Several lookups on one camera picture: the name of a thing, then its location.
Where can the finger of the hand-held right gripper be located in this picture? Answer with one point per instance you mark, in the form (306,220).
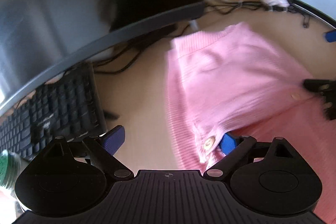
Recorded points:
(331,36)
(316,85)

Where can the pink knitted cardigan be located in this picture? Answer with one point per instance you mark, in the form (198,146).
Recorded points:
(236,87)

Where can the black curved computer monitor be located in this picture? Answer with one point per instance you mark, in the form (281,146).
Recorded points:
(65,16)

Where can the black mechanical keyboard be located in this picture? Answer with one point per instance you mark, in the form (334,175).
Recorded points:
(52,113)

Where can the glass jar with green lid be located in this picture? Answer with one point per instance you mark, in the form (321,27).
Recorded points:
(6,166)

